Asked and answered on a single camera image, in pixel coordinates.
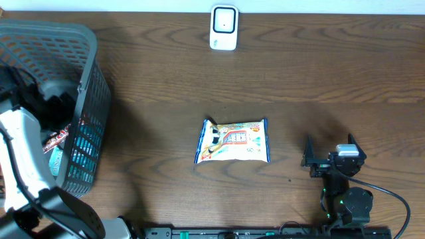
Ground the teal mouthwash bottle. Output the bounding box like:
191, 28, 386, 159
48, 147, 63, 177

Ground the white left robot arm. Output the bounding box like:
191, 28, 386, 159
1, 66, 137, 238

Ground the red chocolate bar wrapper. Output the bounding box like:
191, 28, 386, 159
42, 123, 71, 154

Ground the grey plastic basket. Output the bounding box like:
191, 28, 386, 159
1, 19, 112, 198

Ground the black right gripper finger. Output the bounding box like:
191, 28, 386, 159
301, 135, 315, 167
348, 133, 367, 159

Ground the yellow snack bag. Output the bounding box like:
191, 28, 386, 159
194, 118, 270, 164

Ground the white barcode scanner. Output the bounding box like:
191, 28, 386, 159
209, 5, 239, 50

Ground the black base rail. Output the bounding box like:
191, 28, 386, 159
142, 227, 392, 239

